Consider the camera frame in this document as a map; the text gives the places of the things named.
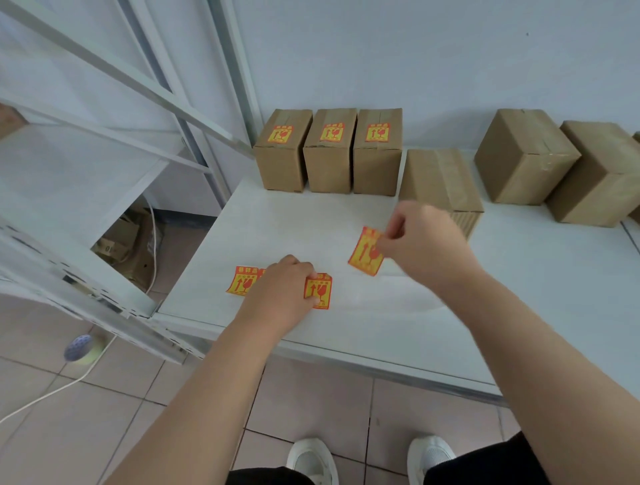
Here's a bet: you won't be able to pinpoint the person's left hand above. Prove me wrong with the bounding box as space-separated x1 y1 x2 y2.
235 254 319 337

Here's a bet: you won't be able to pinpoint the person's right hand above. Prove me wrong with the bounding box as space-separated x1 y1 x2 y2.
376 200 484 292

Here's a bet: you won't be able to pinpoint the yellow red warning sticker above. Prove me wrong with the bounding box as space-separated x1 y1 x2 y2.
348 226 386 277

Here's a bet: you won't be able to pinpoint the yellow red sticker strip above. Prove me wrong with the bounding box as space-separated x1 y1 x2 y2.
225 265 334 311

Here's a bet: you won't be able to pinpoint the person's left forearm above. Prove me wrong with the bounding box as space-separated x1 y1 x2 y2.
106 312 297 485

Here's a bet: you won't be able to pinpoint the person's right forearm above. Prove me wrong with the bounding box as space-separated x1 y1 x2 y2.
425 267 640 485

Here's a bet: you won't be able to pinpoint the labelled brown cardboard box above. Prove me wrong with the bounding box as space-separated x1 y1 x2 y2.
303 108 358 194
253 109 314 193
353 108 404 197

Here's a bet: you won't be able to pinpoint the plain brown cardboard box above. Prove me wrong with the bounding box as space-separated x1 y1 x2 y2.
545 120 640 229
473 109 582 206
398 148 485 242

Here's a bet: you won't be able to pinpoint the flattened cardboard scraps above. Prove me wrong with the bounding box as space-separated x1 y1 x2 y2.
91 207 158 291

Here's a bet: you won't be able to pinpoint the person's white left shoe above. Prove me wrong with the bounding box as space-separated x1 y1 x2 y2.
285 438 340 485

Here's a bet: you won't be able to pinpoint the person's white shoe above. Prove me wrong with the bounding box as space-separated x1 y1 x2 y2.
407 435 457 485
285 438 340 485

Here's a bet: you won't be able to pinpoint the person's white right shoe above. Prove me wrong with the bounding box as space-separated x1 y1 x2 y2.
407 435 457 485

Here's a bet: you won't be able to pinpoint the clear packing tape roll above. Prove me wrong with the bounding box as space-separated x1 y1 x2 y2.
63 333 107 366

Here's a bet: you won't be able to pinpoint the white metal shelf rack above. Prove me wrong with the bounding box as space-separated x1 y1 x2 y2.
0 0 266 364

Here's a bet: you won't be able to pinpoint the person's black trousers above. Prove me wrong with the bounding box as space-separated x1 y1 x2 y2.
224 431 539 485

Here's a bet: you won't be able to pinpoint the brown box on rack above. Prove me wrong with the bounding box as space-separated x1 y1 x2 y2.
0 102 29 141

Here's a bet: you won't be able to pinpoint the white cable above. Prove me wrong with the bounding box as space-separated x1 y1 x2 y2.
0 199 162 426

